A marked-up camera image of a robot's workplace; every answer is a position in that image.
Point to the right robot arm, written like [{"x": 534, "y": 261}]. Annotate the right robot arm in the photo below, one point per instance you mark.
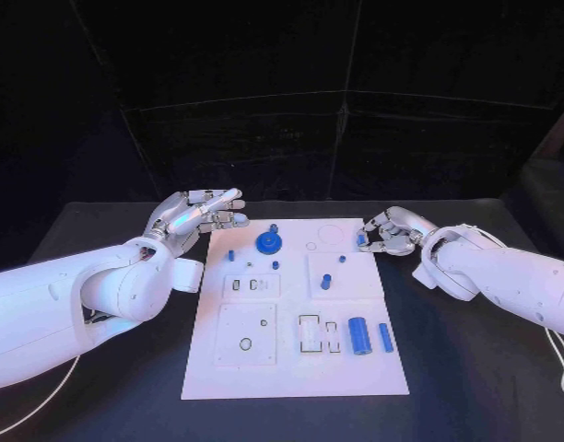
[{"x": 511, "y": 279}]

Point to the large blue cylinder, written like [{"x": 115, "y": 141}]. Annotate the large blue cylinder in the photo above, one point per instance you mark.
[{"x": 359, "y": 336}]

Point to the white task board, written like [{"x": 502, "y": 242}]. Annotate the white task board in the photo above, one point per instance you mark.
[{"x": 292, "y": 310}]

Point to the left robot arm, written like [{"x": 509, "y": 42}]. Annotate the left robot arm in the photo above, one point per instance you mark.
[{"x": 38, "y": 310}]

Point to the blue gear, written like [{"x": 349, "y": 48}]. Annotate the blue gear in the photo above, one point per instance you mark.
[{"x": 268, "y": 241}]

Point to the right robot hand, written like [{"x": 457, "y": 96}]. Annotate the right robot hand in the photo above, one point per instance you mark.
[{"x": 401, "y": 228}]

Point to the thin blue cylinder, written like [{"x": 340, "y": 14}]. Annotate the thin blue cylinder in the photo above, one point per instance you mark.
[{"x": 385, "y": 337}]

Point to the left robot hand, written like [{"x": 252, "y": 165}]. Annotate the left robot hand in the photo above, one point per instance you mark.
[{"x": 187, "y": 217}]

